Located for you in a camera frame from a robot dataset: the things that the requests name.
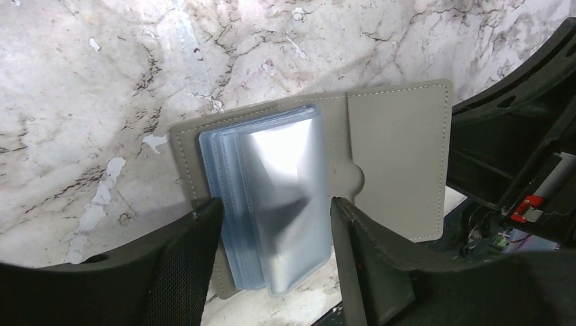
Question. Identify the grey card holder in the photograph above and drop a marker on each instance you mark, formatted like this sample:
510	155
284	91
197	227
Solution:
276	166

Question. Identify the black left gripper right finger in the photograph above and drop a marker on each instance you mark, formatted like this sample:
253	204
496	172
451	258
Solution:
386	279

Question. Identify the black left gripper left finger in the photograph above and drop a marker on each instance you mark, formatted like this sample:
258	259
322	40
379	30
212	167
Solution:
161	278

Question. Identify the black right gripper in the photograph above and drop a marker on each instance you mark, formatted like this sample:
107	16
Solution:
512	155

